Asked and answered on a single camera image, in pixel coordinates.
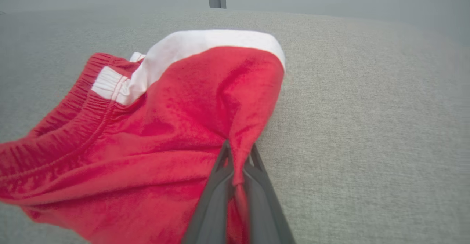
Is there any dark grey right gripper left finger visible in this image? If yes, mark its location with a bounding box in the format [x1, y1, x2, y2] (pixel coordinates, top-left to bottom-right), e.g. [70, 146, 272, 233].
[182, 139, 235, 244]

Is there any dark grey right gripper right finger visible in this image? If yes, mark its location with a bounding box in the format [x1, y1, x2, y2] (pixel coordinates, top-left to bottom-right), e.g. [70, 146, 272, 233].
[242, 143, 296, 244]

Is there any red and white sports garment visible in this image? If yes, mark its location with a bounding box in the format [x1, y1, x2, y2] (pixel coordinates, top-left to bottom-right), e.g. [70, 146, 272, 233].
[0, 29, 286, 244]

